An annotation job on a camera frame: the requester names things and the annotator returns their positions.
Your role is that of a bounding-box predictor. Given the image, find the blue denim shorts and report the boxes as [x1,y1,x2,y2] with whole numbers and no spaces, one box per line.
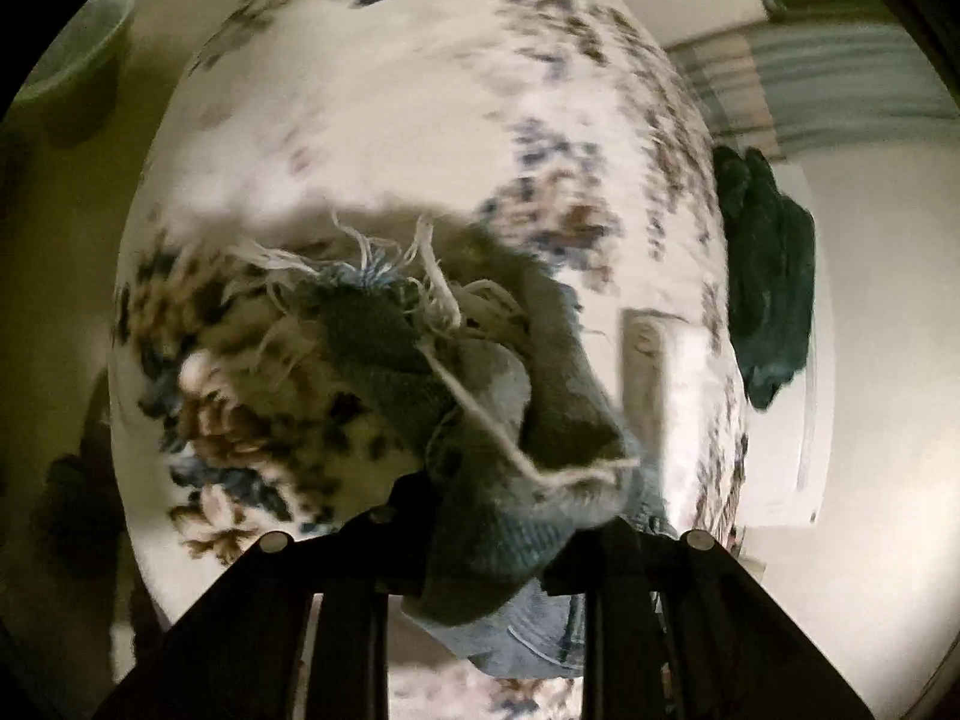
[236,220,665,679]

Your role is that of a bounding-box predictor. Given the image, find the white folded cloth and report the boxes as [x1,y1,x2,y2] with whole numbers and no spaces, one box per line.
[622,310,709,532]

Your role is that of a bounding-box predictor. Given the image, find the striped curtain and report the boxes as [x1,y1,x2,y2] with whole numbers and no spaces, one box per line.
[669,20,958,160]

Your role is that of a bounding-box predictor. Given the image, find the green plastic basin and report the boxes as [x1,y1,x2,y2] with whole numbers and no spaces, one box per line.
[11,0,137,148]

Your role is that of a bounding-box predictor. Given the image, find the dark green blanket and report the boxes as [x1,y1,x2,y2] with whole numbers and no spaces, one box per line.
[713,146,815,411]

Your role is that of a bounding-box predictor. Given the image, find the floral bed sheet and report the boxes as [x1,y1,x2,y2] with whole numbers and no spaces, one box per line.
[109,0,747,718]

